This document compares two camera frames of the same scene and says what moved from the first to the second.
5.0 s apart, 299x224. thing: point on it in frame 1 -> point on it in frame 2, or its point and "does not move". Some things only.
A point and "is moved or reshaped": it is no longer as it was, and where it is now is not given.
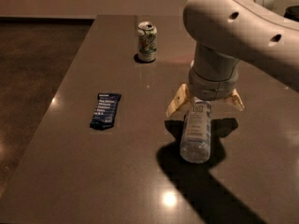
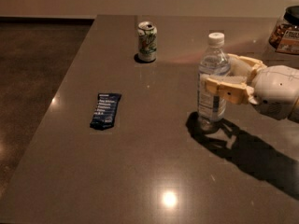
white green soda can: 147,41 does not move
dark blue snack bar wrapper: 104,116 does not move
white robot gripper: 211,87 -> 276,91
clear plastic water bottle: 195,133 is moved or reshaped
